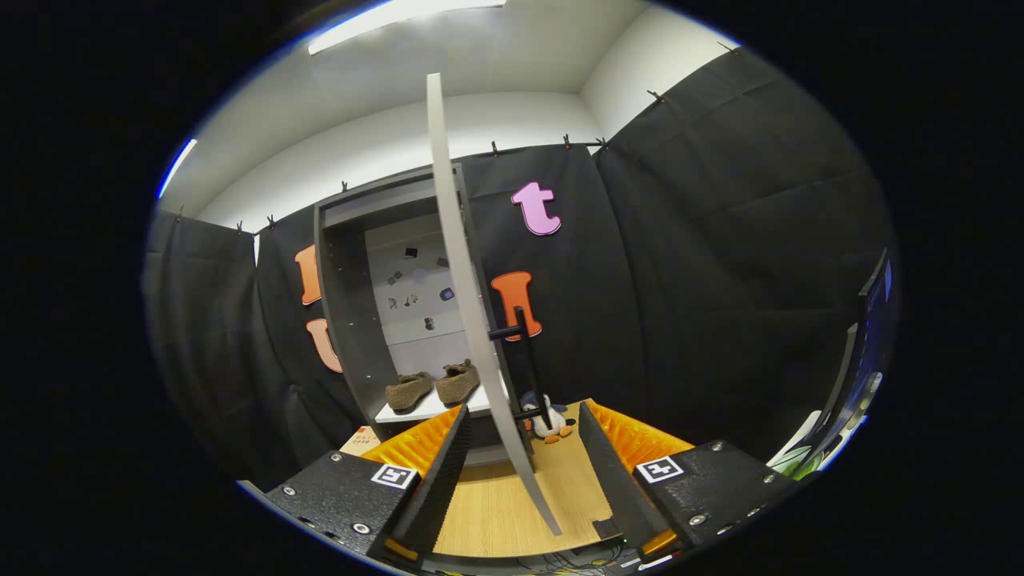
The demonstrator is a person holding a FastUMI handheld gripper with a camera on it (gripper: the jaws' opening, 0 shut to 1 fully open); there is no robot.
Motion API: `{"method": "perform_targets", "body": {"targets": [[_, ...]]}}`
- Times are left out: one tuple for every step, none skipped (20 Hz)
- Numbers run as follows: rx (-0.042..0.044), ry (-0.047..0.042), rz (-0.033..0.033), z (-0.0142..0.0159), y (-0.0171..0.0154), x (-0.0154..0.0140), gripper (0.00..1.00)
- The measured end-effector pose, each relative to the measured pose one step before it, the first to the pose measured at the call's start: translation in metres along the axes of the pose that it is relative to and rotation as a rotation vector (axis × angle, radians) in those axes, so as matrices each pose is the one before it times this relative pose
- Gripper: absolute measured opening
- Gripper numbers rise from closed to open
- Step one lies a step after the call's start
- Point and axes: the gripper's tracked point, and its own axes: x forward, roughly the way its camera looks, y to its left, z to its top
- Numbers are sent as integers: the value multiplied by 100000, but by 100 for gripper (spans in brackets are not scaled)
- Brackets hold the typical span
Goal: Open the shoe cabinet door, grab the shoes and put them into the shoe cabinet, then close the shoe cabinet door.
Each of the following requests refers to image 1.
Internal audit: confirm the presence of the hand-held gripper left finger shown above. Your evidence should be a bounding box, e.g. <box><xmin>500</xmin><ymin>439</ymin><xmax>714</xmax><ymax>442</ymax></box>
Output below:
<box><xmin>264</xmin><ymin>404</ymin><xmax>473</xmax><ymax>570</ymax></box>

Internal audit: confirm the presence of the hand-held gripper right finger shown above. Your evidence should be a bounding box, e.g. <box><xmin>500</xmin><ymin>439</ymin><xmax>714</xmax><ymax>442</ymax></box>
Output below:
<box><xmin>578</xmin><ymin>400</ymin><xmax>801</xmax><ymax>561</ymax></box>

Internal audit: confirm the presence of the brown fuzzy shoe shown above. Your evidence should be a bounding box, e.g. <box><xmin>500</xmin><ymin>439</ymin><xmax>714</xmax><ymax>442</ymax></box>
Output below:
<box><xmin>434</xmin><ymin>359</ymin><xmax>481</xmax><ymax>406</ymax></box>
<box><xmin>385</xmin><ymin>372</ymin><xmax>434</xmax><ymax>412</ymax></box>

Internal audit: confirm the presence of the black door handle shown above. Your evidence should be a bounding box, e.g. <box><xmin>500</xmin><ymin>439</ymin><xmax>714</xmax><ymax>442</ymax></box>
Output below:
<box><xmin>488</xmin><ymin>306</ymin><xmax>553</xmax><ymax>433</ymax></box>

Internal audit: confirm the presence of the beige shoe cabinet door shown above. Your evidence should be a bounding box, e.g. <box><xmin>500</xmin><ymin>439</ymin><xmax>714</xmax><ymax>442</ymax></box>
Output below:
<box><xmin>426</xmin><ymin>74</ymin><xmax>563</xmax><ymax>537</ymax></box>

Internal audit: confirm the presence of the dark grey shoe cabinet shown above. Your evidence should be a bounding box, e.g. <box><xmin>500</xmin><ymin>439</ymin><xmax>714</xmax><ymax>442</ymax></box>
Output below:
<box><xmin>314</xmin><ymin>164</ymin><xmax>533</xmax><ymax>469</ymax></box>

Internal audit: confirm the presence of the orange cover book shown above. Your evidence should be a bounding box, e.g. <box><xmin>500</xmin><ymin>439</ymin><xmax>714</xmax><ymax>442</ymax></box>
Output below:
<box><xmin>340</xmin><ymin>426</ymin><xmax>383</xmax><ymax>457</ymax></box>

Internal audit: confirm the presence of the penguin plush toy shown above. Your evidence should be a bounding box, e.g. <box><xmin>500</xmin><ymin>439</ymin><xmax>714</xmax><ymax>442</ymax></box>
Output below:
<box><xmin>520</xmin><ymin>390</ymin><xmax>577</xmax><ymax>445</ymax></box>

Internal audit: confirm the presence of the white and green item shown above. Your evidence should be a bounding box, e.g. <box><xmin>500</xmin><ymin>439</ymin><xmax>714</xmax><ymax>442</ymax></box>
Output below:
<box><xmin>768</xmin><ymin>410</ymin><xmax>837</xmax><ymax>481</ymax></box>

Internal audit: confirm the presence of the black backdrop cloth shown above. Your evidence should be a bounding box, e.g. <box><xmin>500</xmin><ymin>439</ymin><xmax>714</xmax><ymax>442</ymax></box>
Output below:
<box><xmin>144</xmin><ymin>44</ymin><xmax>897</xmax><ymax>481</ymax></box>

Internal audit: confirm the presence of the narrow ceiling light strip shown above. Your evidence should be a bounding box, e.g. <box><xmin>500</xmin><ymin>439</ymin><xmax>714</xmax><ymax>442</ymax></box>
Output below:
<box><xmin>158</xmin><ymin>138</ymin><xmax>198</xmax><ymax>199</ymax></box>

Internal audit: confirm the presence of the tangle of cables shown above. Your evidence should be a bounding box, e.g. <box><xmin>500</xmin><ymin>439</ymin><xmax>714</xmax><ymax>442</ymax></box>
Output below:
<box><xmin>512</xmin><ymin>552</ymin><xmax>641</xmax><ymax>575</ymax></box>

